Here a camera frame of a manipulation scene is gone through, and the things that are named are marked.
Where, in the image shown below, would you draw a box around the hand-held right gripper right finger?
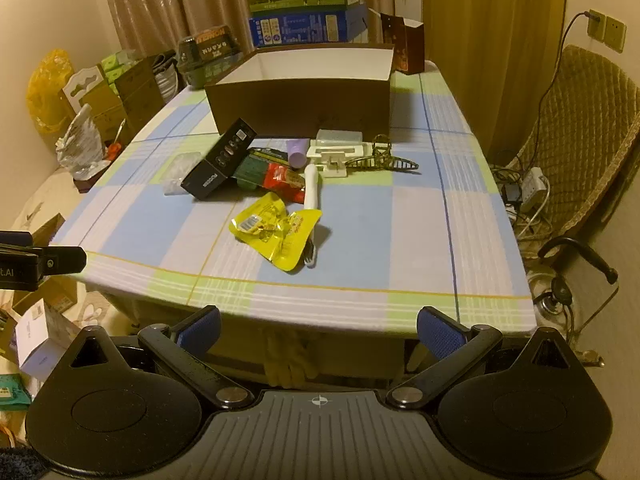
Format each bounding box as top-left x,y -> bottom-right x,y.
387,305 -> 571,409

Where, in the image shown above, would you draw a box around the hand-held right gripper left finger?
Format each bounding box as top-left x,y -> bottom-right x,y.
70,305 -> 253,409

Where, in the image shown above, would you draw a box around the dark green packet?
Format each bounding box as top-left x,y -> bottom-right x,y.
231,147 -> 291,192

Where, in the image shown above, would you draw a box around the red snack packet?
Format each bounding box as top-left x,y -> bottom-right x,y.
264,162 -> 307,203

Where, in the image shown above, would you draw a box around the white hair claw clip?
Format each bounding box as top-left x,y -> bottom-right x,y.
306,142 -> 373,180

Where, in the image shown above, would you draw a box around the brown cardboard box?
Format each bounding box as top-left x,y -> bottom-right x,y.
205,43 -> 396,137

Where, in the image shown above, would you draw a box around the small white box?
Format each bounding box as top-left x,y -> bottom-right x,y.
15,300 -> 81,383

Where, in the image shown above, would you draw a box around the yellow cloth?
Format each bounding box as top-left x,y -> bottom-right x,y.
265,330 -> 321,388

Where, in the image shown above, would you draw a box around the crumpled white plastic bag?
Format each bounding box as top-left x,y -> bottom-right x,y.
55,104 -> 108,178

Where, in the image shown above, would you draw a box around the orange screwdriver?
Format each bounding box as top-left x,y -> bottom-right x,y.
106,120 -> 126,158

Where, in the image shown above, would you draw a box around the yellow snack packet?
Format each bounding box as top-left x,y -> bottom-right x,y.
229,192 -> 288,246
260,210 -> 323,272

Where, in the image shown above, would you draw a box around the clear plastic container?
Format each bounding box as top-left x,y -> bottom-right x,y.
163,152 -> 202,196

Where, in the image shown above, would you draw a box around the yellow plastic bag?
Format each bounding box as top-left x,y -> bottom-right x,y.
26,49 -> 76,135

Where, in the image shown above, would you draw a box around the white-topped cardboard carton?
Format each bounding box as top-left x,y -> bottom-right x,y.
62,65 -> 126,141

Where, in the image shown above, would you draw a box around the white power strip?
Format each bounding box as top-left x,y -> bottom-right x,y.
520,167 -> 546,213

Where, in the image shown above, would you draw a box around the black product box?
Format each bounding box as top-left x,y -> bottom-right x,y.
181,118 -> 258,201

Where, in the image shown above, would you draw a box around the brown hair claw clip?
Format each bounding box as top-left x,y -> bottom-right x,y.
345,134 -> 420,173

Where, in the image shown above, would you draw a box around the white toothbrush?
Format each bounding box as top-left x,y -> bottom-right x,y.
302,163 -> 321,267

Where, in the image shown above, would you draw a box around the brown cardboard carton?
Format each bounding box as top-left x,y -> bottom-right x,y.
115,57 -> 168,128

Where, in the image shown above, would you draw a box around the purple tube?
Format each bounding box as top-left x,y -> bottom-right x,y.
286,138 -> 317,169

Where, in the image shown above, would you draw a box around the stacked grey metal bowls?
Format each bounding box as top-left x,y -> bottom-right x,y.
152,52 -> 181,101

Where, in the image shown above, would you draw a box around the wicker chair with quilted cushion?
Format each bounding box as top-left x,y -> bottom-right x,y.
500,45 -> 640,261

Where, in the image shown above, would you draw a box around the dark green box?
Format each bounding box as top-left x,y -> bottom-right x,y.
177,25 -> 243,88

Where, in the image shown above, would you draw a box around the beige curtain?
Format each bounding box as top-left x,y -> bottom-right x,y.
97,0 -> 401,56

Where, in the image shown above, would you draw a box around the golden curtain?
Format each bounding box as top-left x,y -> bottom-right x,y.
420,0 -> 568,161

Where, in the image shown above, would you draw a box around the blue carton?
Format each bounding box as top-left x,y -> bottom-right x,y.
248,4 -> 371,48

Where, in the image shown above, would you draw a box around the white cable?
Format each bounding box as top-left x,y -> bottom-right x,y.
515,180 -> 551,241

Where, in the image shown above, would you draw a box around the black cane handle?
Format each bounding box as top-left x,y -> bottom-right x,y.
537,236 -> 618,285

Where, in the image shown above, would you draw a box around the black power cable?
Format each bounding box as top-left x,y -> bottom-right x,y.
520,10 -> 593,176

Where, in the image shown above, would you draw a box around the wall socket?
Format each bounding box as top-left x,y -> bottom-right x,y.
586,9 -> 627,53

